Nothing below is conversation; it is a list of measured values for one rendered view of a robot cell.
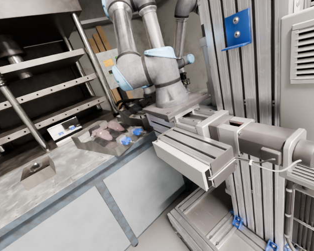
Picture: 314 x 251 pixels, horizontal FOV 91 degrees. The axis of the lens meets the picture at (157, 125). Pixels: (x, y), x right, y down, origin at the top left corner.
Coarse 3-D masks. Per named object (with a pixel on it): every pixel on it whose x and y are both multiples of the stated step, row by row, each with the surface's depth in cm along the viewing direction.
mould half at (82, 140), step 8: (88, 128) 120; (128, 128) 109; (72, 136) 114; (80, 136) 109; (88, 136) 113; (96, 136) 102; (128, 136) 96; (136, 136) 100; (80, 144) 112; (88, 144) 104; (96, 144) 97; (104, 144) 95; (112, 144) 93; (120, 144) 90; (128, 144) 95; (104, 152) 97; (112, 152) 91; (120, 152) 90
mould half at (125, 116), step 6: (132, 108) 133; (138, 108) 133; (120, 114) 136; (126, 114) 127; (132, 114) 127; (120, 120) 143; (126, 120) 131; (132, 120) 121; (138, 120) 113; (144, 120) 109; (144, 126) 110; (150, 126) 113
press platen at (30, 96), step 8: (72, 80) 149; (80, 80) 153; (88, 80) 158; (48, 88) 139; (56, 88) 142; (64, 88) 146; (24, 96) 130; (32, 96) 133; (40, 96) 136; (0, 104) 122; (8, 104) 125
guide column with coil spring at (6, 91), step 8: (0, 80) 117; (0, 88) 118; (8, 88) 121; (8, 96) 121; (16, 104) 124; (16, 112) 126; (24, 112) 129; (24, 120) 129; (32, 128) 132; (40, 136) 137; (40, 144) 138
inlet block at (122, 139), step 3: (120, 135) 95; (123, 135) 93; (117, 138) 92; (120, 138) 91; (123, 138) 92; (126, 138) 91; (129, 138) 91; (117, 141) 93; (120, 141) 91; (123, 141) 90; (126, 141) 89; (129, 141) 89; (132, 141) 88; (135, 141) 87; (126, 144) 90
